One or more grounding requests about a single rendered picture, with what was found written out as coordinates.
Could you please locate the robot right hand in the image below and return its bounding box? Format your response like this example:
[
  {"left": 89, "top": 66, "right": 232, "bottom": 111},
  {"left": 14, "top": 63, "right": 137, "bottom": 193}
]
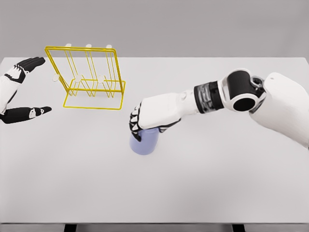
[{"left": 129, "top": 93, "right": 183, "bottom": 142}]

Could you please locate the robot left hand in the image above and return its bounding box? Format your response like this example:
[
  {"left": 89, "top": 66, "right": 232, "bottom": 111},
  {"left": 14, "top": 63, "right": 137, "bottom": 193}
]
[{"left": 0, "top": 57, "right": 53, "bottom": 125}]

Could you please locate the light blue cup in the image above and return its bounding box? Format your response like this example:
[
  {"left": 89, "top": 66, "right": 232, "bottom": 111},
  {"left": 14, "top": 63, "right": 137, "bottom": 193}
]
[{"left": 129, "top": 127, "right": 160, "bottom": 156}]

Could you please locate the yellow wire cup holder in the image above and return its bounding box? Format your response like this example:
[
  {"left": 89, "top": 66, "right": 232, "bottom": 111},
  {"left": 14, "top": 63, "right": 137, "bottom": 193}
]
[{"left": 44, "top": 43, "right": 126, "bottom": 111}]

